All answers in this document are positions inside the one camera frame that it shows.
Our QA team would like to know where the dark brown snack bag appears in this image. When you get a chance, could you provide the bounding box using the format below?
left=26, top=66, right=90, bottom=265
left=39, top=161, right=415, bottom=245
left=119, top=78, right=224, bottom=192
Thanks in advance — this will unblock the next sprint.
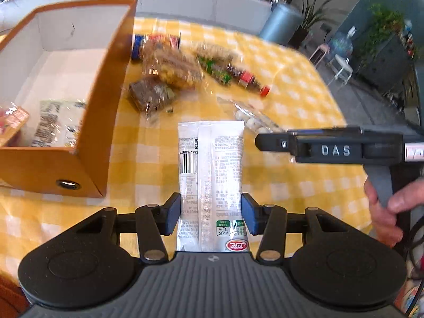
left=129, top=76, right=176, bottom=118

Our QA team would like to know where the white long snack packet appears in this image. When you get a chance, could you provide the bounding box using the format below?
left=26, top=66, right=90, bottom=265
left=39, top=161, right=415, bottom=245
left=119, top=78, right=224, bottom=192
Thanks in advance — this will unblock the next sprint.
left=177, top=121, right=249, bottom=253

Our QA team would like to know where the white small stool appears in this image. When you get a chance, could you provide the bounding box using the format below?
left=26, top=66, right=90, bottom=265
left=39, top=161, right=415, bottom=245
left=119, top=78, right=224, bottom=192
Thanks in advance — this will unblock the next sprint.
left=327, top=54, right=354, bottom=85

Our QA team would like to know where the clear popcorn snack bag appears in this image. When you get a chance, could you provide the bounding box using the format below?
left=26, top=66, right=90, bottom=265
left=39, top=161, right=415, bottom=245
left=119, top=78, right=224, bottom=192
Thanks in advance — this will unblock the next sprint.
left=217, top=97, right=285, bottom=134

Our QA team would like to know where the orange Mitti snack bag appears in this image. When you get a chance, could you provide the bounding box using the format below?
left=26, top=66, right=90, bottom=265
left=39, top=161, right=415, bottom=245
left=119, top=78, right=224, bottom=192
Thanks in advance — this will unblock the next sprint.
left=131, top=33, right=180, bottom=62

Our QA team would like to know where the climbing green plant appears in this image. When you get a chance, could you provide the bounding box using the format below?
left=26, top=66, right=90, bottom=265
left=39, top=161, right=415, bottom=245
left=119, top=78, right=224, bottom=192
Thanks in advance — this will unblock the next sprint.
left=359, top=4, right=405, bottom=69

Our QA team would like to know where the blue metal trash bin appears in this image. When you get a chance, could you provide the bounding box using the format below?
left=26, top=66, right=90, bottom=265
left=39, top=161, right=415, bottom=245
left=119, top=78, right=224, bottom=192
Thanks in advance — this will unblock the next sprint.
left=258, top=3, right=303, bottom=45

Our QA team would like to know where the pink small heater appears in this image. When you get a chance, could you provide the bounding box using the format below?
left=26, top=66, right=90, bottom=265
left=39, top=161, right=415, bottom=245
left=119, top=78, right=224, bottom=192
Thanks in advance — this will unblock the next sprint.
left=309, top=43, right=330, bottom=67

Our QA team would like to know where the white snack bag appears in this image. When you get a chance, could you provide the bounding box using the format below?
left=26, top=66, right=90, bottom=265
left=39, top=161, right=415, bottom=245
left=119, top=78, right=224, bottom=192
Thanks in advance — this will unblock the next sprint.
left=31, top=99, right=86, bottom=148

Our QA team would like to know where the person right hand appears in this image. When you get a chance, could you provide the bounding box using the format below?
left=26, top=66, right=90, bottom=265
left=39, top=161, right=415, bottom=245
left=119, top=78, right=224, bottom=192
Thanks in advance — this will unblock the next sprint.
left=364, top=178, right=424, bottom=248

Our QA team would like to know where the yellow checkered tablecloth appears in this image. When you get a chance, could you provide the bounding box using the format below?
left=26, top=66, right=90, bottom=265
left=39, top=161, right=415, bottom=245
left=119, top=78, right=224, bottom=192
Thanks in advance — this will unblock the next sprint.
left=0, top=16, right=374, bottom=282

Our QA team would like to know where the green candy tube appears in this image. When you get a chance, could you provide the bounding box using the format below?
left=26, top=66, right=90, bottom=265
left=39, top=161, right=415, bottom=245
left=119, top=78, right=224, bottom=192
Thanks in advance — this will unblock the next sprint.
left=197, top=55, right=231, bottom=86

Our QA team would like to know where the blue water jug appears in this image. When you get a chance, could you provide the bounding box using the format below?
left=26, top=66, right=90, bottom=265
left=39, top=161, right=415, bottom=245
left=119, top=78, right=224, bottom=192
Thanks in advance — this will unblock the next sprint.
left=328, top=26, right=356, bottom=60

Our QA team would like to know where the mixed veggie crisps bag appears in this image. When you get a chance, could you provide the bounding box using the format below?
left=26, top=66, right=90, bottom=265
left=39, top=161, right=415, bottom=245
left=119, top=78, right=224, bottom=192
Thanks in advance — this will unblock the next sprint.
left=0, top=102, right=29, bottom=147

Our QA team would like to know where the potted long-leaf plant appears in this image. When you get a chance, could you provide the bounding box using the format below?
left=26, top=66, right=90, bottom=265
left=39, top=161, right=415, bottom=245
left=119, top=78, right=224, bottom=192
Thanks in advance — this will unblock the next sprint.
left=288, top=0, right=336, bottom=49

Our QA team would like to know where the orange cardboard box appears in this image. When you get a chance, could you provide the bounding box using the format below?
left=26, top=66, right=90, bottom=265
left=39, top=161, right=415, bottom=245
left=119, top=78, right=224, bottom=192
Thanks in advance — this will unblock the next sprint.
left=1, top=0, right=136, bottom=197

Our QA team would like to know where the small cola bottle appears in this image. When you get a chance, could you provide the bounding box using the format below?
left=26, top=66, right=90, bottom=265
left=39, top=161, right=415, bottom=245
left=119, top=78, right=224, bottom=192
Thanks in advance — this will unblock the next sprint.
left=226, top=63, right=270, bottom=98

